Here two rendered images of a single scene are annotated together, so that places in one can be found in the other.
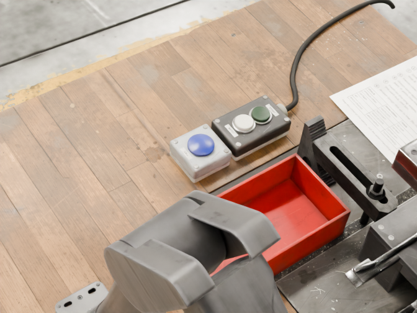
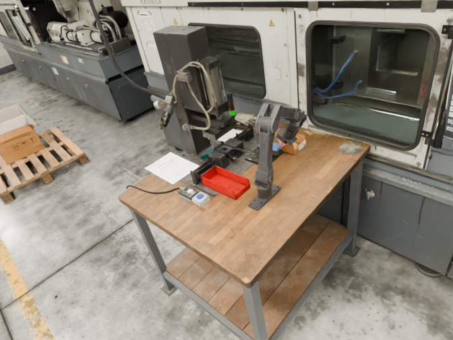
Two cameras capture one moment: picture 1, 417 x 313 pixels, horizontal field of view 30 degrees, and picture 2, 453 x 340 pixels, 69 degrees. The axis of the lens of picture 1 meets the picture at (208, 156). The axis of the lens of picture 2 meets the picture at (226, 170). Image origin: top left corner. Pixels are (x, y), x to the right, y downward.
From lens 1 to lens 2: 147 cm
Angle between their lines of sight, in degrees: 63
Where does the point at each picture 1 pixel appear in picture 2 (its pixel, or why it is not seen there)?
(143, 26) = not seen: outside the picture
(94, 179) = (215, 218)
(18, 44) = not seen: outside the picture
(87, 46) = not seen: outside the picture
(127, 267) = (275, 121)
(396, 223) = (218, 155)
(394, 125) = (180, 172)
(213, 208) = (261, 112)
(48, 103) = (189, 238)
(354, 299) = (233, 168)
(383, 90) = (168, 176)
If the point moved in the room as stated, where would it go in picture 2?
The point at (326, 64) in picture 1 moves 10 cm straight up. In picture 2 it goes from (160, 187) to (154, 174)
